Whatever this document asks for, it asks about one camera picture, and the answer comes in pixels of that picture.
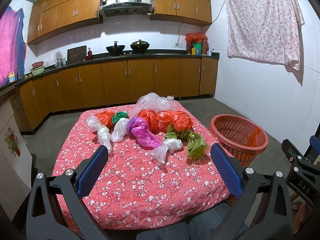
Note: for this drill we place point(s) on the red plastic laundry basket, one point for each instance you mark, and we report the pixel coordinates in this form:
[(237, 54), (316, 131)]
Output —
[(239, 136)]

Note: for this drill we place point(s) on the red sauce bottle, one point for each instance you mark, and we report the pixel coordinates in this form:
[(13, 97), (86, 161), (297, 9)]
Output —
[(89, 56)]

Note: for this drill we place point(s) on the pink floral hanging sheet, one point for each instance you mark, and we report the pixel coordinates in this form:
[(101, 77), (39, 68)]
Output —
[(265, 31)]

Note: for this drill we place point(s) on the yellow blue detergent bottle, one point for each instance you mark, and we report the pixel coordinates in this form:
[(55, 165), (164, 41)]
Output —
[(11, 77)]

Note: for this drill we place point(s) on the stacked plastic basins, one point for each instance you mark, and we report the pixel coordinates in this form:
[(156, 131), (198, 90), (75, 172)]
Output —
[(37, 68)]

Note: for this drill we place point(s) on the white plastic bag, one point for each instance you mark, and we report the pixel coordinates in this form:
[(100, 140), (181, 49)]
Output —
[(119, 130)]

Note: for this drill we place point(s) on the steel range hood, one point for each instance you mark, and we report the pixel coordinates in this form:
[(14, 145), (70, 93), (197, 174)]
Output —
[(110, 8)]

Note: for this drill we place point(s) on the dark cutting board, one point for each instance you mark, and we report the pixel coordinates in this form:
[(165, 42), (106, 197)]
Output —
[(77, 54)]

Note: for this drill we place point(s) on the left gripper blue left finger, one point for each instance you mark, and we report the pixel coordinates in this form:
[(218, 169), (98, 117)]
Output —
[(89, 170)]

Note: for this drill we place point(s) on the clear plastic bag left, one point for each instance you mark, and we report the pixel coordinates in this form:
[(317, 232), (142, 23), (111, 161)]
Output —
[(104, 136)]

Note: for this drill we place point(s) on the black lidded wok right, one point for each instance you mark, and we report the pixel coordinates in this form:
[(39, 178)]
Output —
[(139, 47)]

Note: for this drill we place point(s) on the large orange plastic bag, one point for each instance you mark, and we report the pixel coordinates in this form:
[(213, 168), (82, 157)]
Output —
[(180, 120)]

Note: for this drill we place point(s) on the magenta plastic bag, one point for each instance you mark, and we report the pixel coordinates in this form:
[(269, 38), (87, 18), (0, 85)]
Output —
[(139, 128)]

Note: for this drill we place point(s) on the white mug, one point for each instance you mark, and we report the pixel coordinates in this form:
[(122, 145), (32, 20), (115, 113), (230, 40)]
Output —
[(210, 52)]

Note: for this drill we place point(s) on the pink blue hanging cloth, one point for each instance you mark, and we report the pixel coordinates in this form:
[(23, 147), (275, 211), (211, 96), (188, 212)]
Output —
[(13, 47)]

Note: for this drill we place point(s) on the red covered bottle group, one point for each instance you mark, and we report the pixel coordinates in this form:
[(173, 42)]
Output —
[(196, 44)]

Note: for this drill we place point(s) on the flower decorated white cabinet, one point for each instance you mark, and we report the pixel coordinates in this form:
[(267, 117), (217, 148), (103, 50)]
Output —
[(16, 163)]

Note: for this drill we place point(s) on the clear bubble wrap bundle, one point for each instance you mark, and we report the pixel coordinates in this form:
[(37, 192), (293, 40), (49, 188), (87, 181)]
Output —
[(153, 101)]

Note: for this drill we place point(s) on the olive green plastic bag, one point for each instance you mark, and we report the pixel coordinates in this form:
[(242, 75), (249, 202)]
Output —
[(196, 145)]

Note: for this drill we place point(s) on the black wok left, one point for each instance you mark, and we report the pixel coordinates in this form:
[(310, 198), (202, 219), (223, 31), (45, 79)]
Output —
[(115, 50)]

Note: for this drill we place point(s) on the wooden lower cabinets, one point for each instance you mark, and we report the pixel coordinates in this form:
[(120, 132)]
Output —
[(111, 83)]

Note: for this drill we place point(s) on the clear glass jar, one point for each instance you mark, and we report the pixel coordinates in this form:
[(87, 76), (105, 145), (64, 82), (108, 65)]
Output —
[(60, 60)]

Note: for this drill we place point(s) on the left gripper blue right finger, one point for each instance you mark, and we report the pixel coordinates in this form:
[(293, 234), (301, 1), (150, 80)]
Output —
[(229, 169)]

